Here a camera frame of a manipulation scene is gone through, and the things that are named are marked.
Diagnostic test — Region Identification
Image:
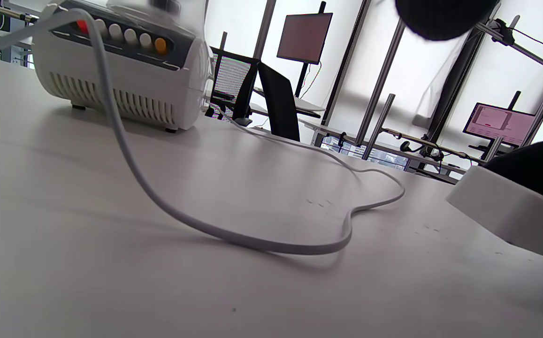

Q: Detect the person's right hand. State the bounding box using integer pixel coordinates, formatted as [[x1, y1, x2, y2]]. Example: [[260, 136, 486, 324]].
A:
[[482, 134, 543, 205]]

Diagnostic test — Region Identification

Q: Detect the person's left hand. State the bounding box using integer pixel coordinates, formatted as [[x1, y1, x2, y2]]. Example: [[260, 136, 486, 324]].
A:
[[395, 0, 500, 41]]

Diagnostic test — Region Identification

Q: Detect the white foam block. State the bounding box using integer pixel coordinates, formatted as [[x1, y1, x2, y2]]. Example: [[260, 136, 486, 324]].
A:
[[445, 165, 543, 265]]

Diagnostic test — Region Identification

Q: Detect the monitor with pink screen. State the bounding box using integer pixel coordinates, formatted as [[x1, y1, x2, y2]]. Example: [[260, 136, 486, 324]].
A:
[[462, 91, 538, 158]]

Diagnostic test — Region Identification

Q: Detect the black headset on desk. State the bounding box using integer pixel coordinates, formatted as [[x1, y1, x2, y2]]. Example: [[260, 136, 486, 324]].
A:
[[399, 139, 444, 161]]

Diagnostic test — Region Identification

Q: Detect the monitor on black pole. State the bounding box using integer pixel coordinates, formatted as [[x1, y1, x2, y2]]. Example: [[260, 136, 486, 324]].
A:
[[276, 1, 334, 98]]

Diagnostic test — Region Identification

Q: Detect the white background desk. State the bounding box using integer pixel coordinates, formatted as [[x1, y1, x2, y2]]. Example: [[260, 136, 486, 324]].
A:
[[251, 87, 488, 184]]

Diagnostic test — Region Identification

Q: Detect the black solid office chair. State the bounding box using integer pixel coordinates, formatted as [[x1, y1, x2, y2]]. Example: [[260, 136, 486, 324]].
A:
[[257, 62, 301, 142]]

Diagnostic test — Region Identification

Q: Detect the black mesh office chair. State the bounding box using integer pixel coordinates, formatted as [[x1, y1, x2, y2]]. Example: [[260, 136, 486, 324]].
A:
[[205, 32, 260, 123]]

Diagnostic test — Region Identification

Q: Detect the white blender base with buttons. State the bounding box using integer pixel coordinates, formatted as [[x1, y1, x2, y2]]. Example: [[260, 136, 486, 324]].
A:
[[32, 0, 214, 131]]

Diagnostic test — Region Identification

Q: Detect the short aluminium frame post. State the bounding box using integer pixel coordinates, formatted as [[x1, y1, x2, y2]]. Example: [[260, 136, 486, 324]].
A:
[[362, 93, 396, 161]]

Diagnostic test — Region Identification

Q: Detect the white power cable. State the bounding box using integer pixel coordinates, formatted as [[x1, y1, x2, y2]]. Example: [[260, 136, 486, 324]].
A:
[[0, 8, 405, 256]]

